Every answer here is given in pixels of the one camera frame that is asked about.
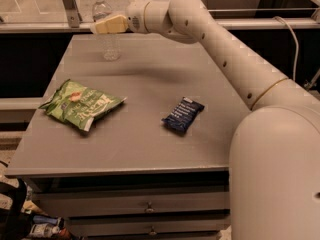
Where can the upper grey drawer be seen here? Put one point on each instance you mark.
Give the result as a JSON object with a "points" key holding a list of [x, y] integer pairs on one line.
{"points": [[103, 203]]}

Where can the green chip bag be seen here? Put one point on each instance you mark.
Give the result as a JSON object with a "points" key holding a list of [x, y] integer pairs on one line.
{"points": [[73, 103]]}

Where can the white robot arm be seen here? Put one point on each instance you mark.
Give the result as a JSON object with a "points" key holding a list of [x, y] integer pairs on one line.
{"points": [[274, 159]]}

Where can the clear plastic water bottle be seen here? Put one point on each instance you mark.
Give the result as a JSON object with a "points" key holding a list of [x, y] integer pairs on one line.
{"points": [[109, 43]]}

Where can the lower grey drawer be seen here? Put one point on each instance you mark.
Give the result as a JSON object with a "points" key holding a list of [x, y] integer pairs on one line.
{"points": [[142, 224]]}

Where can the black bag on floor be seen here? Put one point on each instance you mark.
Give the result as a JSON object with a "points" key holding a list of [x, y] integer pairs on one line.
{"points": [[14, 224]]}

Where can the lower drawer knob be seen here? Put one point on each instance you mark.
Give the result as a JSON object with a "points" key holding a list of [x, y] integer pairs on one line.
{"points": [[152, 232]]}

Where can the upper drawer knob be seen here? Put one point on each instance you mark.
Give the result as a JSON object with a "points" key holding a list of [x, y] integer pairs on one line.
{"points": [[149, 208]]}

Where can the grey drawer cabinet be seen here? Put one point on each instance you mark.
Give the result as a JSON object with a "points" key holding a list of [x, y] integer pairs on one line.
{"points": [[130, 148]]}

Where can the drawer knob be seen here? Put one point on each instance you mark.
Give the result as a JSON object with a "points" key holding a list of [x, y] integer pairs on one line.
{"points": [[152, 232], [149, 208]]}

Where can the dark blue snack bar wrapper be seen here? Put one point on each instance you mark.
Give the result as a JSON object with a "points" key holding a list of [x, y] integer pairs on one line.
{"points": [[183, 115]]}

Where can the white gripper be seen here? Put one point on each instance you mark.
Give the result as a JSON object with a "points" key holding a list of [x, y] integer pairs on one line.
{"points": [[135, 16]]}

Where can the grey drawer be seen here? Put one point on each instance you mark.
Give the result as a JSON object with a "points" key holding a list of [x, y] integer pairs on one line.
{"points": [[142, 224], [103, 203]]}

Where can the metal window railing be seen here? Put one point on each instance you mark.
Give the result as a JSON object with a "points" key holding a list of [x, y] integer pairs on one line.
{"points": [[168, 17]]}

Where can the bottle lying on floor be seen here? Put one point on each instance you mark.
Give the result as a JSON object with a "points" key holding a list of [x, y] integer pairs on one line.
{"points": [[45, 230]]}

